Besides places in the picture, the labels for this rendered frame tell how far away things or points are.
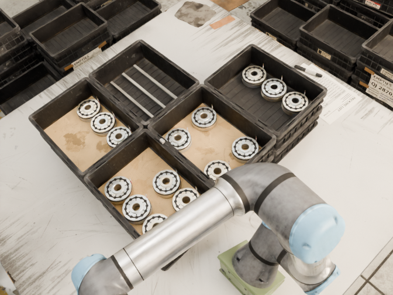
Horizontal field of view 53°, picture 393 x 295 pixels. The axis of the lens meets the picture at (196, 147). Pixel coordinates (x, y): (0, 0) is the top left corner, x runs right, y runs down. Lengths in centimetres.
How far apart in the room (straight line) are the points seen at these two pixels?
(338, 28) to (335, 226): 204
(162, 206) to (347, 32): 172
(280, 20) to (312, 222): 225
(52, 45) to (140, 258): 209
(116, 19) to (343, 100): 169
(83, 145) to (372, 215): 116
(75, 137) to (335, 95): 116
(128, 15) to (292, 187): 229
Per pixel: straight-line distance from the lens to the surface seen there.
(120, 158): 150
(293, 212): 77
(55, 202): 173
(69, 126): 175
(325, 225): 76
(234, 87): 171
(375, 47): 246
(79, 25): 277
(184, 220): 78
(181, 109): 158
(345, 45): 260
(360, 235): 157
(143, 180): 150
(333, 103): 186
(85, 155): 163
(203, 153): 152
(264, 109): 164
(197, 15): 226
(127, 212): 143
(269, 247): 122
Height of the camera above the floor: 212
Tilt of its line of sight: 57 degrees down
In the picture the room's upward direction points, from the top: 10 degrees counter-clockwise
